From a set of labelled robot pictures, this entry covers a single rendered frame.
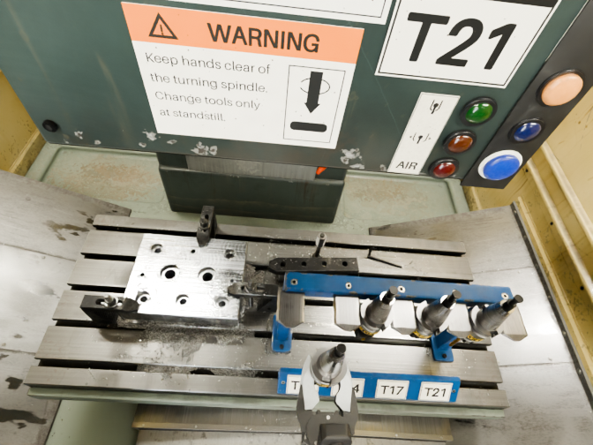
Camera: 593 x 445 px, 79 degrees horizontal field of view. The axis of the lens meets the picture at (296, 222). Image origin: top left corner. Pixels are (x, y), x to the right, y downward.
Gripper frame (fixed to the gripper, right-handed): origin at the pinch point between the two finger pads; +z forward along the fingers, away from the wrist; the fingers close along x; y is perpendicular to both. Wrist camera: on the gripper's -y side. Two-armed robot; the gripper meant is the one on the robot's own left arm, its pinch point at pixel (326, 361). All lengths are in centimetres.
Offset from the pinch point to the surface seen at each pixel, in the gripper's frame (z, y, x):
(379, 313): 7.4, -6.5, 8.7
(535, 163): 77, 18, 80
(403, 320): 7.9, -1.9, 14.9
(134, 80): 7, -50, -23
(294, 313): 8.1, -1.7, -6.3
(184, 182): 72, 40, -46
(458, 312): 10.5, -1.9, 26.3
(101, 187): 84, 64, -89
